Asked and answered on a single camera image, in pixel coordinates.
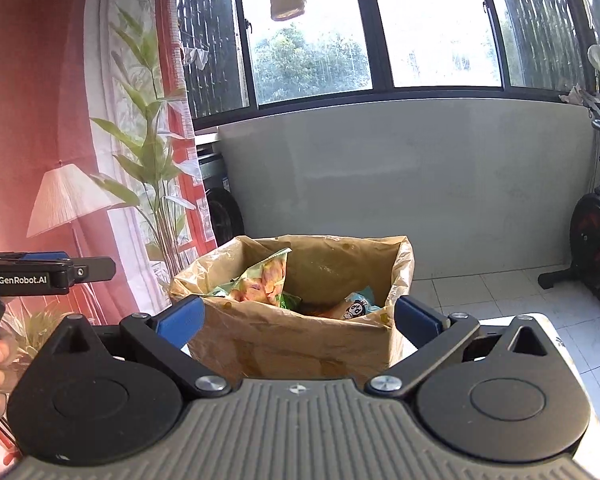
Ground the beige rag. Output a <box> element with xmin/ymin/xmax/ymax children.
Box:
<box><xmin>560</xmin><ymin>85</ymin><xmax>596</xmax><ymax>107</ymax></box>

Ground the blue and clear bread packet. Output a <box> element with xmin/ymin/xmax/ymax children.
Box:
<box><xmin>317</xmin><ymin>287</ymin><xmax>382</xmax><ymax>322</ymax></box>

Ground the pink and green snack bag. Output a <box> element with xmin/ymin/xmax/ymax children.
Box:
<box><xmin>210</xmin><ymin>247</ymin><xmax>293</xmax><ymax>307</ymax></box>

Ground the dark appliance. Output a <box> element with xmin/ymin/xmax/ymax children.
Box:
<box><xmin>196</xmin><ymin>150</ymin><xmax>246</xmax><ymax>252</ymax></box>

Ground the brown cardboard box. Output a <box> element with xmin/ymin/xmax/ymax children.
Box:
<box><xmin>169</xmin><ymin>234</ymin><xmax>415</xmax><ymax>382</ymax></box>

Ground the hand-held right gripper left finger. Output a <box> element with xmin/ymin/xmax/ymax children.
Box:
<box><xmin>37</xmin><ymin>295</ymin><xmax>233</xmax><ymax>396</ymax></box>

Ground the black exercise bike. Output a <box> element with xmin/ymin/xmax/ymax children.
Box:
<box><xmin>537</xmin><ymin>87</ymin><xmax>600</xmax><ymax>326</ymax></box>

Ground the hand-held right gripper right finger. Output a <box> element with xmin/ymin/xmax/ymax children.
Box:
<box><xmin>365</xmin><ymin>295</ymin><xmax>563</xmax><ymax>396</ymax></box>

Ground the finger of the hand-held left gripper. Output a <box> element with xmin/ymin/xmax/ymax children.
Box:
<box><xmin>0</xmin><ymin>252</ymin><xmax>67</xmax><ymax>261</ymax></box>
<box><xmin>0</xmin><ymin>257</ymin><xmax>117</xmax><ymax>295</ymax></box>

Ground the black framed window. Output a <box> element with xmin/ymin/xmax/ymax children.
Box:
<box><xmin>175</xmin><ymin>0</ymin><xmax>600</xmax><ymax>133</ymax></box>

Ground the small white hanging cloth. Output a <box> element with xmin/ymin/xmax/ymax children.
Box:
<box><xmin>182</xmin><ymin>46</ymin><xmax>210</xmax><ymax>72</ymax></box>

